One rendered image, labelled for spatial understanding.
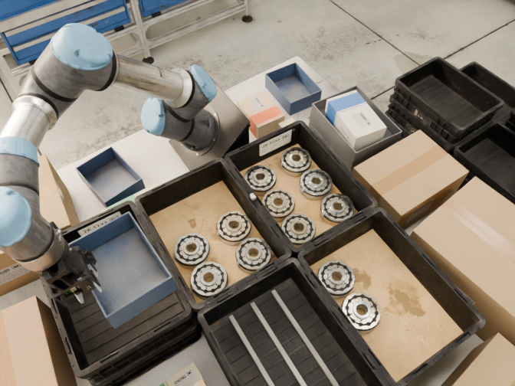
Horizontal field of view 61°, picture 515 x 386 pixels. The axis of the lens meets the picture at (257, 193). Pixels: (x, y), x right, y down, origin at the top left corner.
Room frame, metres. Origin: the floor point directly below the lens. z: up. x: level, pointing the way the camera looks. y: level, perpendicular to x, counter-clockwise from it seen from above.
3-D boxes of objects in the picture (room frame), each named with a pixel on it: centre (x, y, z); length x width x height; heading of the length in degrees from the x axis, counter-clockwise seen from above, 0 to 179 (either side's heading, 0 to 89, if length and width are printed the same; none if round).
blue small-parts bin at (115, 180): (0.92, 0.52, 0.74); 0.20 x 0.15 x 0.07; 42
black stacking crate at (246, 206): (0.61, 0.13, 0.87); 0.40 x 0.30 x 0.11; 31
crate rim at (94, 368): (0.46, 0.39, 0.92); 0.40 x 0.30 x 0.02; 31
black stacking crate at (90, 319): (0.46, 0.39, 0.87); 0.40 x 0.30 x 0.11; 31
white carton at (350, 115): (1.07, -0.34, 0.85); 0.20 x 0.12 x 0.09; 23
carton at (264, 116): (1.22, -0.02, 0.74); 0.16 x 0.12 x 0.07; 31
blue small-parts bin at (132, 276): (0.41, 0.30, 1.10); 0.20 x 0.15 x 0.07; 35
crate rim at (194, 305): (0.61, 0.13, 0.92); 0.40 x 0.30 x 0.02; 31
